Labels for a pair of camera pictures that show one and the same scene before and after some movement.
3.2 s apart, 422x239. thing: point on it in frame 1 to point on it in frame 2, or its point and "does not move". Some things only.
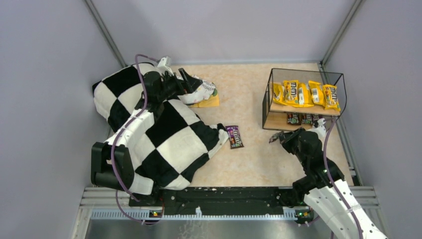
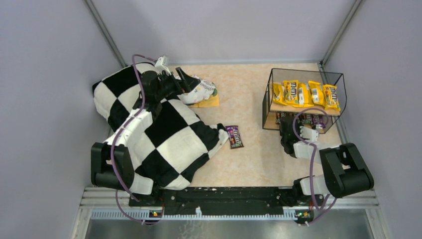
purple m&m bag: (274, 137) to (278, 117)
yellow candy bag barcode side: (278, 93) does not move
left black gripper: (179, 83) does not move
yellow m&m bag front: (291, 91) does not move
